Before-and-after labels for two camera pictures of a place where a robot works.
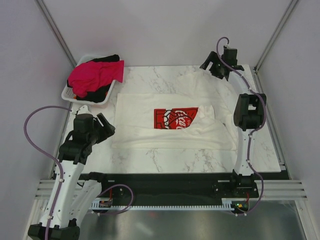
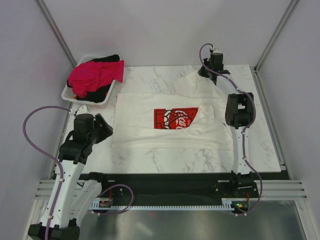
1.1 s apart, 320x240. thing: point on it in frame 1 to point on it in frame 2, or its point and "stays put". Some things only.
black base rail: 172,189 stays put
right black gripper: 214,57 to 202,73
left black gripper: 109,128 stays put
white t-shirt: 196,111 stays put
